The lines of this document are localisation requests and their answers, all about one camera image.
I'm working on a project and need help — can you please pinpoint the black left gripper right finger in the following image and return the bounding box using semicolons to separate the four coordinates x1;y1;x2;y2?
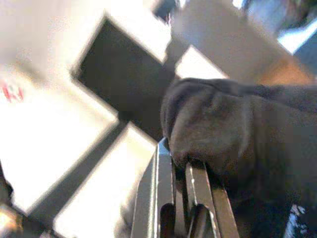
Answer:
182;162;240;238

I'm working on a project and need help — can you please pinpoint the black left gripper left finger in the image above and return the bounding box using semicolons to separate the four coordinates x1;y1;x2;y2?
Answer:
130;137;177;238

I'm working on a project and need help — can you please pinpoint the black knit garment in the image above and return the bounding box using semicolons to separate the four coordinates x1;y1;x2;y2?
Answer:
160;77;317;238

